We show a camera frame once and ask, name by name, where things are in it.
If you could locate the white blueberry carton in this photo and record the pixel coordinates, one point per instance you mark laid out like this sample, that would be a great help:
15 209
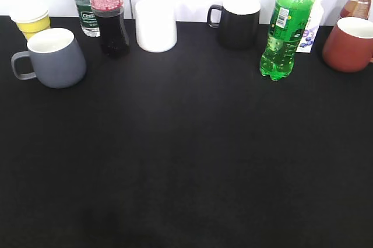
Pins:
311 29

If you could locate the black ceramic mug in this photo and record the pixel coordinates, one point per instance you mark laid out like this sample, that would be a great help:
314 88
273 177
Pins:
236 21

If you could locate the yellow paper cup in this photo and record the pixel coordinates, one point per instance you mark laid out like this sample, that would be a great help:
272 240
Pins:
31 18

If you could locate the clear green-label water bottle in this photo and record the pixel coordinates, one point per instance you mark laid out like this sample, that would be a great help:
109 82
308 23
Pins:
87 18

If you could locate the grey ceramic mug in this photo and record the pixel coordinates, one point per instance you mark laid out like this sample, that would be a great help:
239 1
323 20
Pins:
56 58

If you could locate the green soda bottle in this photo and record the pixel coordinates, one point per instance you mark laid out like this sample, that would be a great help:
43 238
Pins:
287 25

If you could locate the red tea bottle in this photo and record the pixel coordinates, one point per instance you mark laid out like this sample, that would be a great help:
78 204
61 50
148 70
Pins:
356 8

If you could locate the cola bottle red label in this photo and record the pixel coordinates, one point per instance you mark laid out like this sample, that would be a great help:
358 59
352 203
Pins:
114 40

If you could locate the white ceramic mug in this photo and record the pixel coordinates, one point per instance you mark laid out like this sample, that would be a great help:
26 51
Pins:
155 24

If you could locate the red ceramic mug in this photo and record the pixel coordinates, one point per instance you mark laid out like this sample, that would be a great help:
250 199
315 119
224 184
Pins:
348 48

